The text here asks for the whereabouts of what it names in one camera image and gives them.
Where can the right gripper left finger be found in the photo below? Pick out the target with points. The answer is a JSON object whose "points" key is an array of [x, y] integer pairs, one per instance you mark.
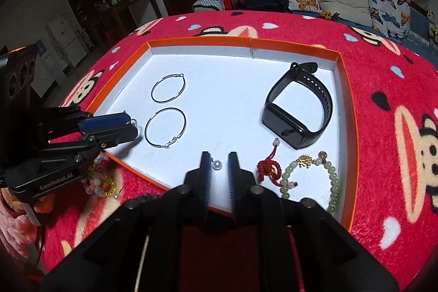
{"points": [[138, 247]]}

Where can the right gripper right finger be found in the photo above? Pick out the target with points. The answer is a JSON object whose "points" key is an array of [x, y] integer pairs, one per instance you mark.
{"points": [[299, 246]]}

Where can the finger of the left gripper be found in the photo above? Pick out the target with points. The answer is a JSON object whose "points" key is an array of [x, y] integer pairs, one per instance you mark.
{"points": [[104, 123], [111, 137]]}

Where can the silver hoop earring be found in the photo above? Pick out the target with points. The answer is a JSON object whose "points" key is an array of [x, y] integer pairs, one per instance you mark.
{"points": [[168, 88], [165, 127]]}

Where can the red knotted cord charm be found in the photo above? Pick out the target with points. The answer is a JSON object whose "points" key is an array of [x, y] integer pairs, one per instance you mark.
{"points": [[269, 168]]}

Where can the small pearl earring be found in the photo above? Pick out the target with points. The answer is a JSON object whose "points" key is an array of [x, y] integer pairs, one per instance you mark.
{"points": [[217, 165]]}

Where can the black smart watch band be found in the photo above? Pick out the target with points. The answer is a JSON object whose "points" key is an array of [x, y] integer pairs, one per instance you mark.
{"points": [[299, 107]]}

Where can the person's left hand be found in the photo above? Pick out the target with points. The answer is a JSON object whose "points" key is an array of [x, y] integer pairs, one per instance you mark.
{"points": [[17, 232]]}

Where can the white refrigerator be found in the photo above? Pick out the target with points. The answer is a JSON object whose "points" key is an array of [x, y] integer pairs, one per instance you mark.
{"points": [[66, 41]]}

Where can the wooden side table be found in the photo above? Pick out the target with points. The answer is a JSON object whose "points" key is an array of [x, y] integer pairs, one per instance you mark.
{"points": [[127, 14]]}

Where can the orange shallow tray box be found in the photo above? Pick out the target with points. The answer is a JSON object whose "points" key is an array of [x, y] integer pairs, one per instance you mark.
{"points": [[227, 82]]}

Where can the red monkey print blanket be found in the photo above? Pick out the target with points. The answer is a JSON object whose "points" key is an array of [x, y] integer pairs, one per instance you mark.
{"points": [[394, 92]]}

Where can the blue sofa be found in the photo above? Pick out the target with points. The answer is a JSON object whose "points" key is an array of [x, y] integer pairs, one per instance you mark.
{"points": [[417, 39]]}

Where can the stuffed toys pile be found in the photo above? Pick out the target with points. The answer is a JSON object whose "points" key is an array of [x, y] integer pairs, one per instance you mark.
{"points": [[432, 27]]}

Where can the right butterfly print pillow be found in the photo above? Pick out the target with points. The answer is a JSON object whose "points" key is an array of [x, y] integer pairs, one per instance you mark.
{"points": [[391, 17]]}

